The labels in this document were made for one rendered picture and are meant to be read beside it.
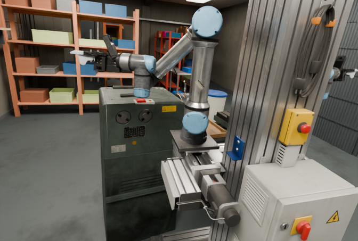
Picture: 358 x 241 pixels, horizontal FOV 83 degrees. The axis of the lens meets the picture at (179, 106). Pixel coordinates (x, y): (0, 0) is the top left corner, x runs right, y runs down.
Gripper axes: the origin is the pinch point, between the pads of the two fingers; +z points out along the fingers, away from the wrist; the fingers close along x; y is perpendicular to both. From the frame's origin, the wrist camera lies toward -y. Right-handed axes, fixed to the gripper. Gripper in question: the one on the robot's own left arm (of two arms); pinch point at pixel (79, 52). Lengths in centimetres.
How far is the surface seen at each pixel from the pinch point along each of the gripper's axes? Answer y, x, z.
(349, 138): 93, 288, -337
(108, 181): 86, 38, 0
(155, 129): 47, 49, -29
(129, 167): 77, 44, -13
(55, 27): -69, 397, 303
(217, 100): 57, 334, -101
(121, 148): 61, 39, -8
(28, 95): 80, 276, 271
